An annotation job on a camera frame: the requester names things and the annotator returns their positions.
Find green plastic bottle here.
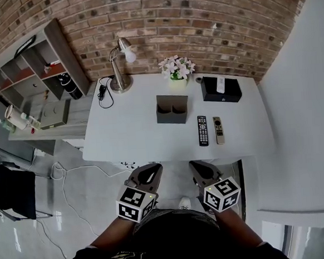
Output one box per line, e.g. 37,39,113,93
0,117,18,135

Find person's black printed shirt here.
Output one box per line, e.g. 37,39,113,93
48,198,294,259

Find potted pink flowers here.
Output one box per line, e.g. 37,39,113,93
157,53,198,92

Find silver desk lamp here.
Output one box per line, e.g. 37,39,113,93
106,36,140,95

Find black chair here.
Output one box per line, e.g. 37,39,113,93
0,154,54,224

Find white kettle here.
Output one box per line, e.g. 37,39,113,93
3,103,30,132

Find black picture frame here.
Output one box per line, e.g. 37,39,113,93
12,35,38,58

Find gold remote control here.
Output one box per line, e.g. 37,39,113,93
213,116,226,145

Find black storage box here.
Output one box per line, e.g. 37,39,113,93
200,73,244,106

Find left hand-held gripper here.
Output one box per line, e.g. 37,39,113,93
113,162,168,224

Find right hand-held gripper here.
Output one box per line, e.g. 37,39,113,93
189,157,243,216

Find grey wooden side table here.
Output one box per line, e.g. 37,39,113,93
4,80,104,160

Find small clear bottle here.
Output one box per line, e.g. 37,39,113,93
20,111,41,130

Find grey wooden shelf unit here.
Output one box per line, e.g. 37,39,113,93
0,16,92,112

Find black flat screen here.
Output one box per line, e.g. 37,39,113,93
0,135,36,168

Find small figurine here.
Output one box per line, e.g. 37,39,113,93
43,61,62,75

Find black table leg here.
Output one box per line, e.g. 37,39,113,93
230,158,248,223

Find black bottle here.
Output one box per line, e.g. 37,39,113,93
57,71,84,102

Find person's left forearm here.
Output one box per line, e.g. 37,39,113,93
87,214,144,255

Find black remote control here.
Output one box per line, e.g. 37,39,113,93
196,115,210,147

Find white floor cable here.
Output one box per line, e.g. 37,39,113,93
31,155,143,259

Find black lamp cable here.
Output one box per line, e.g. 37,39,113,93
95,76,118,110

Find white remote control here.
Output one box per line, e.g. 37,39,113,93
215,76,227,95

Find person's right forearm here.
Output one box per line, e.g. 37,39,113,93
212,203,264,251

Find grey two-compartment holder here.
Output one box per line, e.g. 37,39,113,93
154,92,191,126

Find person's white shoe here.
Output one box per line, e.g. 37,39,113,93
178,196,192,211

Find grey flat box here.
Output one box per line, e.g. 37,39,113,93
37,98,73,131

